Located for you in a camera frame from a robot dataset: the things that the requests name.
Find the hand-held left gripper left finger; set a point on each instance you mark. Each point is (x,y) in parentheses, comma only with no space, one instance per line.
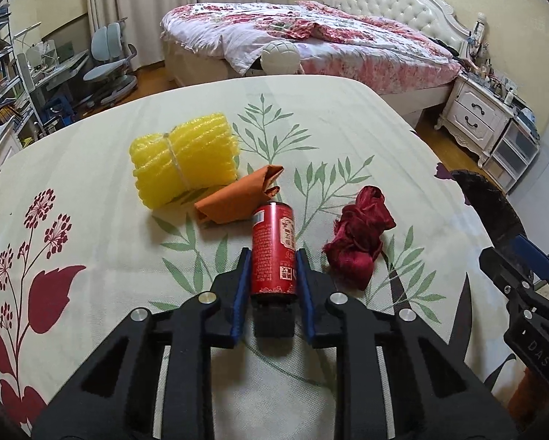
(240,293)

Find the red drink can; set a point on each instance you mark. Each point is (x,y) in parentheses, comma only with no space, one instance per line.
(274,247)

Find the grey study desk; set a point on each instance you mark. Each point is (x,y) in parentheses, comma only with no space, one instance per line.
(59,68)

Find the grey desk chair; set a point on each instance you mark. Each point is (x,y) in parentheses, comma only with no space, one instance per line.
(104,41)

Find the white volleyball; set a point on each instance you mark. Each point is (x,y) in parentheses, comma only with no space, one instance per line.
(279,57)

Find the pale floral duvet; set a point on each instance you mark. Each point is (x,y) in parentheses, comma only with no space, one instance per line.
(219,32)

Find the red floral bed sheet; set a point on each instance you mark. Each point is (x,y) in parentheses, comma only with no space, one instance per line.
(393,73)

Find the plastic drawer unit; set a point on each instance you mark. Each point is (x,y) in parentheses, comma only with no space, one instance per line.
(513,151)

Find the orange folded paper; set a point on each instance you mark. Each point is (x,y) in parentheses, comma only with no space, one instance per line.
(238,197)

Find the black bag lined trash bin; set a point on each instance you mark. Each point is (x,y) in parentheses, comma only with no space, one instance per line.
(490,211)

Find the white bed with tufted headboard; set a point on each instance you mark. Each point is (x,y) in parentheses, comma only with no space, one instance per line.
(393,4)

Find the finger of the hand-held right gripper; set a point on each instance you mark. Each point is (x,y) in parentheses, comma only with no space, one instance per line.
(504,270)
(538,256)

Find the person's right forearm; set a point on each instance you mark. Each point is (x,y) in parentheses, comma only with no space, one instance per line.
(527,398)

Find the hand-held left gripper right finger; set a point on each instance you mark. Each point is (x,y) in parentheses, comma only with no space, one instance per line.
(304,293)

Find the floral tablecloth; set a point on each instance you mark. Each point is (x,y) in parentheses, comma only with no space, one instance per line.
(95,192)

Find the cluster of small bottles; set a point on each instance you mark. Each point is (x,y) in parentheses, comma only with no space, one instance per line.
(490,73)

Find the white nightstand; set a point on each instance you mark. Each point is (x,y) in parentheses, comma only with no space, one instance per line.
(471,110)

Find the blue stool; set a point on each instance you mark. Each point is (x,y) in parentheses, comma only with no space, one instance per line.
(59,110)

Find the yellow foam net bundle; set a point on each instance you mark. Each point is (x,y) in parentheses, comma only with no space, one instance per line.
(182,160)

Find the dark red crumpled cloth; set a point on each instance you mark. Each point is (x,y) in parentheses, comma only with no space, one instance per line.
(357,238)

